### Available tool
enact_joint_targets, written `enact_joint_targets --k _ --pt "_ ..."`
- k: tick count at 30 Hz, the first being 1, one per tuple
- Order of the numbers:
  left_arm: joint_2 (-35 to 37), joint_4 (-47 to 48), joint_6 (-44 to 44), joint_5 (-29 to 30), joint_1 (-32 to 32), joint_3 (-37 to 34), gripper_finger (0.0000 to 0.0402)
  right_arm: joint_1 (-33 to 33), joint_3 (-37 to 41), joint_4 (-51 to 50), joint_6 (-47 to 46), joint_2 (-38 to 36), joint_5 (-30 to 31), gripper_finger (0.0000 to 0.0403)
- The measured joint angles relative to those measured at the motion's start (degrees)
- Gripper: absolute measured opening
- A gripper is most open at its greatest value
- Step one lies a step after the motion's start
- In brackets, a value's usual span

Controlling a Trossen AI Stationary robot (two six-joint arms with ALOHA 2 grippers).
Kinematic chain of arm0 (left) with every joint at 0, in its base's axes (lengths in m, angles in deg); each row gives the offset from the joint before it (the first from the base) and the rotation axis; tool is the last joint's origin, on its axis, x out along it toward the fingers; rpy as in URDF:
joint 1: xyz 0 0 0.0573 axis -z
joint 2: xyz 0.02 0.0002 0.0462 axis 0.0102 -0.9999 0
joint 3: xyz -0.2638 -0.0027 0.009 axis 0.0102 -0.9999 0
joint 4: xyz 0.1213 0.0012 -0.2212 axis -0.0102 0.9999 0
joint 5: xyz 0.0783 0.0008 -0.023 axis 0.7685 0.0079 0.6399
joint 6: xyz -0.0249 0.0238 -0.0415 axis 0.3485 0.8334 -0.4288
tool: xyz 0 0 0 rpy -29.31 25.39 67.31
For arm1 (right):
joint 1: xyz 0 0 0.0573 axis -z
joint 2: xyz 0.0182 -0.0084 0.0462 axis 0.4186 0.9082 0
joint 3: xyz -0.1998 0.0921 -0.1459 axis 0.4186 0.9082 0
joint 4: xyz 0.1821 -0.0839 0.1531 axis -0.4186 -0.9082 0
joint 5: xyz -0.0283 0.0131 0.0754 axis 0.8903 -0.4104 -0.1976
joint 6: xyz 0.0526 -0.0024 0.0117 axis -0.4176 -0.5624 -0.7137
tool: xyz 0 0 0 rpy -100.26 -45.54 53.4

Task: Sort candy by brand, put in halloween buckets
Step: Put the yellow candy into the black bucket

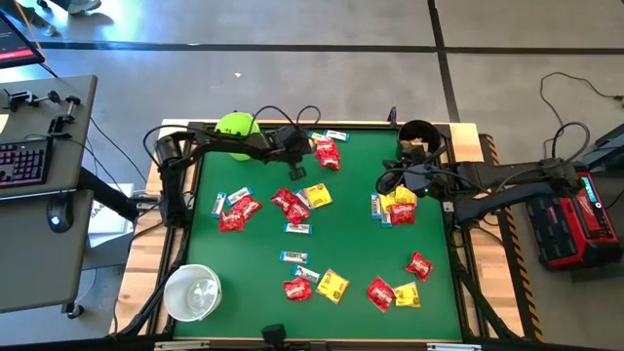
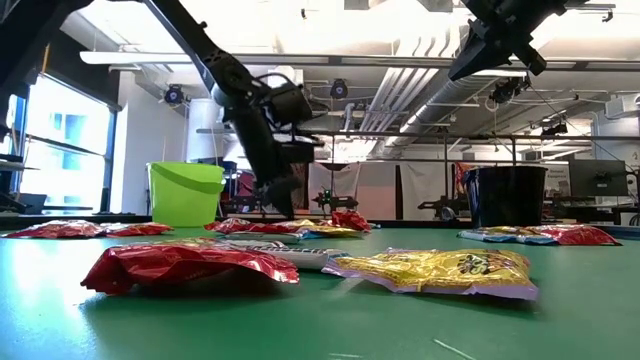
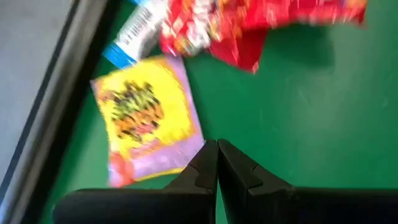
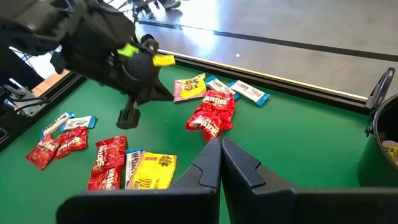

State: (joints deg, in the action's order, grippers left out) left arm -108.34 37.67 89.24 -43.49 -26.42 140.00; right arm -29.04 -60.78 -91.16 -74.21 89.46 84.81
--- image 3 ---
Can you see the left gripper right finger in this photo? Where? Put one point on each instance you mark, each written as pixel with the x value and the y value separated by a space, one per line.
pixel 239 177

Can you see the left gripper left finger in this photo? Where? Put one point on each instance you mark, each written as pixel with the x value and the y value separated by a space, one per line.
pixel 202 174

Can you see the yellow Sour Patch candy pack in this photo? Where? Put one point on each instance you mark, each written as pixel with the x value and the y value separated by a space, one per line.
pixel 146 118

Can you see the red Skittles candy pack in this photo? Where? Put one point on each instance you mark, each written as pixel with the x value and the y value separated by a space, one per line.
pixel 311 11
pixel 217 28

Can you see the white blue Hershey's bar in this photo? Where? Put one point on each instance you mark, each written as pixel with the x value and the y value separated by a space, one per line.
pixel 136 34

